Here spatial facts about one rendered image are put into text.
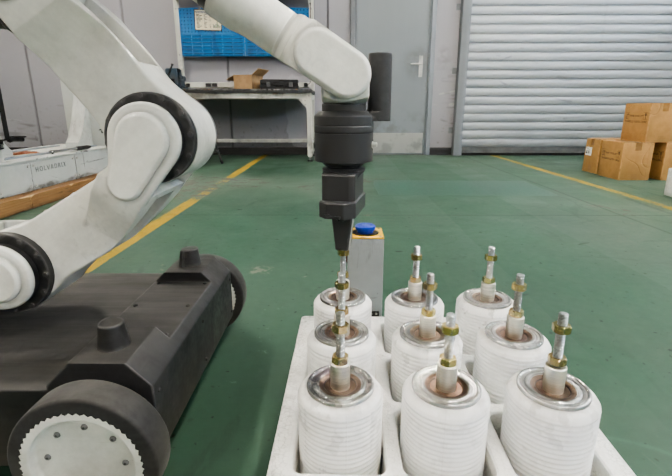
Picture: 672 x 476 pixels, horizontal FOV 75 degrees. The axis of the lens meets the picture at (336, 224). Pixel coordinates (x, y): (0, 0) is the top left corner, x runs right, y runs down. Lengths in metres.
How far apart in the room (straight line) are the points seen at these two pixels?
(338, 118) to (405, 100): 4.97
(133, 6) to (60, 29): 5.32
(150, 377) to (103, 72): 0.46
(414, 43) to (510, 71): 1.19
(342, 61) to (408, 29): 5.05
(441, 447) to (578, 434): 0.14
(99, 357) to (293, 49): 0.50
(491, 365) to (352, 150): 0.35
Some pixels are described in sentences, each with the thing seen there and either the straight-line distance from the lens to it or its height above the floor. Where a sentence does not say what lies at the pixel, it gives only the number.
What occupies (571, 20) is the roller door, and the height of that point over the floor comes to 1.54.
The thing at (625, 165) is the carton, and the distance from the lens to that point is 4.19.
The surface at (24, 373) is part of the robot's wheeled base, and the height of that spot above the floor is 0.17.
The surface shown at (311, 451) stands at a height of 0.20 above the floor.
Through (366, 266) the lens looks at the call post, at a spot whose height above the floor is 0.25.
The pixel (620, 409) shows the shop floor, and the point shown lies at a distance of 1.05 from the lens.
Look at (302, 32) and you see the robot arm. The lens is 0.62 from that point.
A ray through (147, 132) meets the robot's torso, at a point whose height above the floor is 0.52.
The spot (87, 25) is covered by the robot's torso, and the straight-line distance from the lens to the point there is 0.80.
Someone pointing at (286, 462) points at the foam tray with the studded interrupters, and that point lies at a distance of 0.54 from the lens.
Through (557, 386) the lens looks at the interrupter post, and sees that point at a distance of 0.56.
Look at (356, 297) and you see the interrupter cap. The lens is 0.72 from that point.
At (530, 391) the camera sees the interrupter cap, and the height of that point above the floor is 0.25.
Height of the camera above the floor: 0.55
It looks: 15 degrees down
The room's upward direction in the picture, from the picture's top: straight up
